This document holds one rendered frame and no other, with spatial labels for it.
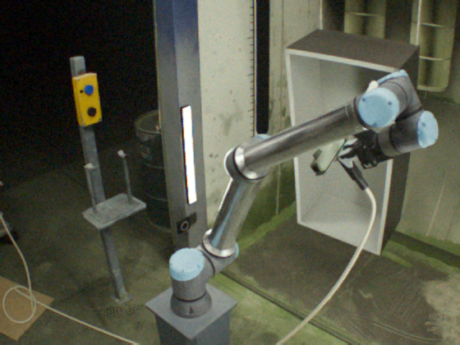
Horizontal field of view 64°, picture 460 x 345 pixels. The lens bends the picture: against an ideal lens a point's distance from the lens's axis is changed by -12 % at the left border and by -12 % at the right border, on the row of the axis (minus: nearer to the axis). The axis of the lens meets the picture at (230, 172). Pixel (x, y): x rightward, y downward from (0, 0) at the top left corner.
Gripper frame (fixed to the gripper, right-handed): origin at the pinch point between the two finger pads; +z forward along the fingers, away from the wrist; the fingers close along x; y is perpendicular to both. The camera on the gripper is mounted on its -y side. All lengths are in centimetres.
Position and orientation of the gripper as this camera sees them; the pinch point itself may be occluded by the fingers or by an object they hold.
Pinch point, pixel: (337, 151)
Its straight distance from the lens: 136.6
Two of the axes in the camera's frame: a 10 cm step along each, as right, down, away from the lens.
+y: 6.6, 7.2, 2.2
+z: -4.8, 1.9, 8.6
